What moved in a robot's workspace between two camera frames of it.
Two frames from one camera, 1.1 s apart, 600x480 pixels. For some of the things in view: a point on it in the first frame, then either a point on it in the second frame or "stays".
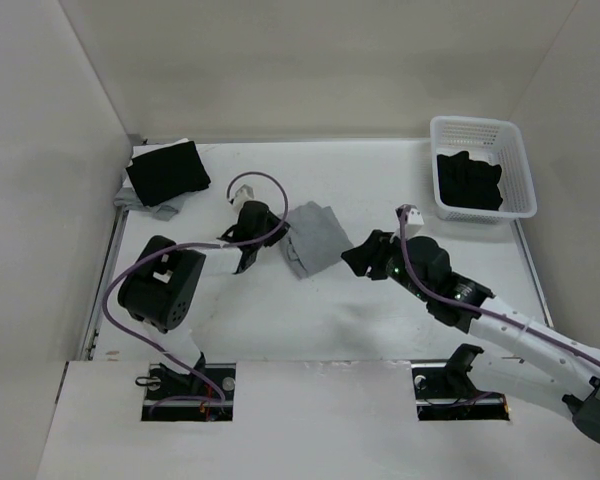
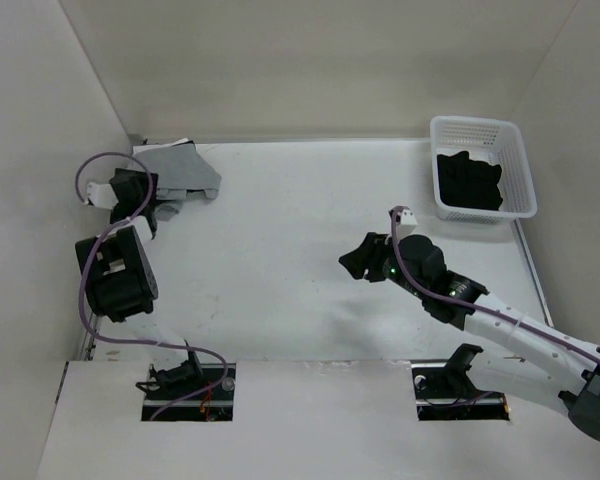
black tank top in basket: x=468 y=183 stays
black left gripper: x=278 y=236 → x=144 y=182
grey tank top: x=315 y=237 → x=180 y=169
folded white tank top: x=145 y=150 stays
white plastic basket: x=488 y=139 stays
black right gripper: x=358 y=258 stays
